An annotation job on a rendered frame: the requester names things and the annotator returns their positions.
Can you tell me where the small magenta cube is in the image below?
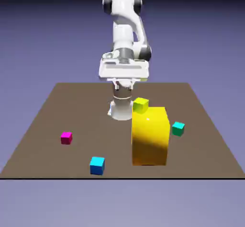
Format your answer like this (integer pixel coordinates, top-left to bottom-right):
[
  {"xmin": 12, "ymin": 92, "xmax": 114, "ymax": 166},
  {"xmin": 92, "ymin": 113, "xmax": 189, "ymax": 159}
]
[{"xmin": 60, "ymin": 131, "xmax": 73, "ymax": 145}]

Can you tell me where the small blue cube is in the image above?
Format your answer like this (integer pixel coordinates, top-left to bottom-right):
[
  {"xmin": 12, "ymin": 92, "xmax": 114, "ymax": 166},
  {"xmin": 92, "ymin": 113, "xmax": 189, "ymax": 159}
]
[{"xmin": 89, "ymin": 156, "xmax": 105, "ymax": 176}]

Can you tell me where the small yellow-green cube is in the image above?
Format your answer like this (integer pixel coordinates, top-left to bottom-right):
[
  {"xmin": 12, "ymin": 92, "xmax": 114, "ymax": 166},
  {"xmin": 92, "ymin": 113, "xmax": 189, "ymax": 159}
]
[{"xmin": 133, "ymin": 97, "xmax": 150, "ymax": 114}]

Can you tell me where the large yellow box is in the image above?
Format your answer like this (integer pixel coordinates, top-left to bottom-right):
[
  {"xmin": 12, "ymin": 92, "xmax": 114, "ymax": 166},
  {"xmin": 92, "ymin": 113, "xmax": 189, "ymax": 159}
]
[{"xmin": 131, "ymin": 106, "xmax": 171, "ymax": 167}]

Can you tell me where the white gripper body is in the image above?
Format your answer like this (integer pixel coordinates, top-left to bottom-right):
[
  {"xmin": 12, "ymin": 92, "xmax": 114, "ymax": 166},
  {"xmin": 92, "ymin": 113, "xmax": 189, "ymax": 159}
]
[{"xmin": 98, "ymin": 57, "xmax": 150, "ymax": 83}]

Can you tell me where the small teal cube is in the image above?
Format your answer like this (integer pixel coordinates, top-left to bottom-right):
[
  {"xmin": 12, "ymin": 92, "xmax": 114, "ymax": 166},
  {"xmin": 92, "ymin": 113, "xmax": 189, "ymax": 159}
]
[{"xmin": 171, "ymin": 121, "xmax": 186, "ymax": 137}]

